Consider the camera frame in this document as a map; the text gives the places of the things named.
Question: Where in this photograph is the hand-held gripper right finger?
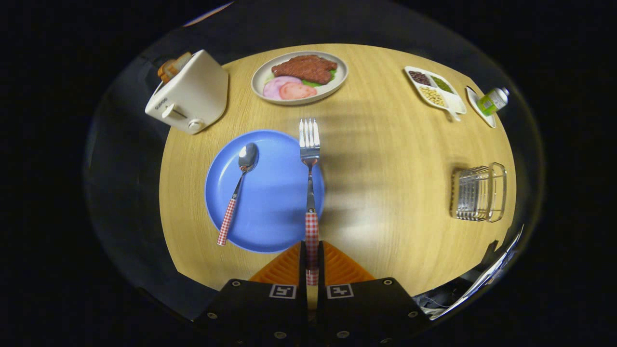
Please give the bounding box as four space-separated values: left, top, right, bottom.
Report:
318 241 432 347

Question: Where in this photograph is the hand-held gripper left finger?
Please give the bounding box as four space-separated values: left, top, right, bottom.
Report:
193 241 309 347

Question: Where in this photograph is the fork with red checked handle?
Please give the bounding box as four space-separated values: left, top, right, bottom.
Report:
299 117 321 286

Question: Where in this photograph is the spoon with red checked handle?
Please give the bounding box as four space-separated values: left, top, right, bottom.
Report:
216 142 259 246

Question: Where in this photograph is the blue round plate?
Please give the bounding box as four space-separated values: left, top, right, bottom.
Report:
205 129 326 254

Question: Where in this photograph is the plate of meat slices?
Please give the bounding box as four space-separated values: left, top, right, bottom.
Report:
251 51 349 106

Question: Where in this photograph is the white toaster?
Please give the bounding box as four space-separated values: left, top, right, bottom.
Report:
145 49 229 135

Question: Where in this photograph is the white divided dish with beans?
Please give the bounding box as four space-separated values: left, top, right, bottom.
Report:
404 66 467 122

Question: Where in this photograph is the small white dish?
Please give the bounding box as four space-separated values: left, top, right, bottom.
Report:
466 86 497 129

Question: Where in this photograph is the green label bottle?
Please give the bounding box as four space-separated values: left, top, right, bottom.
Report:
477 87 510 117

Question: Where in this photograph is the metal wire basket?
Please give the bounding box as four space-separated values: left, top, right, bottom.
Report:
451 162 508 223

